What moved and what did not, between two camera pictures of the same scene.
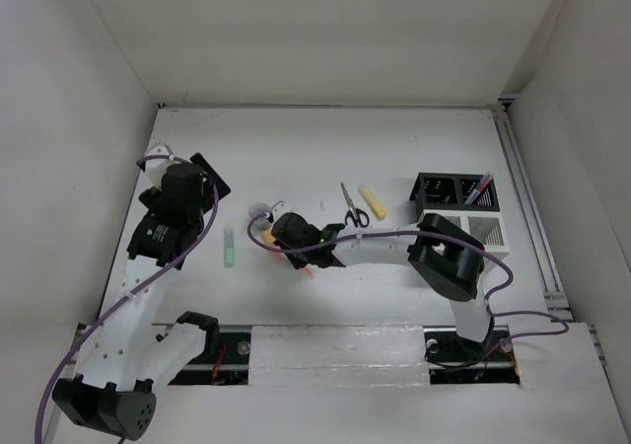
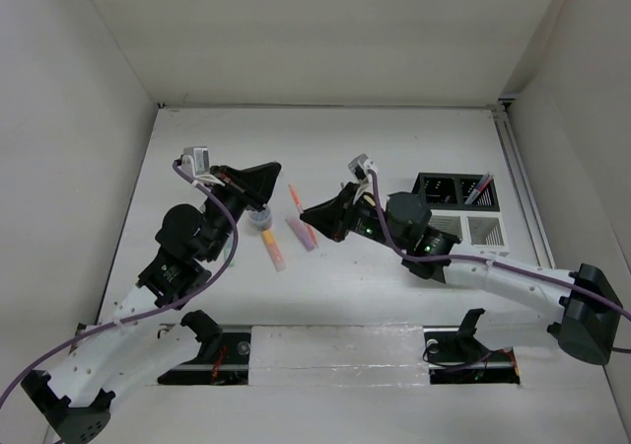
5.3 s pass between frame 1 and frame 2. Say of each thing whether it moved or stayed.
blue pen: stayed
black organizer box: stayed
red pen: stayed
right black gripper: moved
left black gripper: moved
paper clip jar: stayed
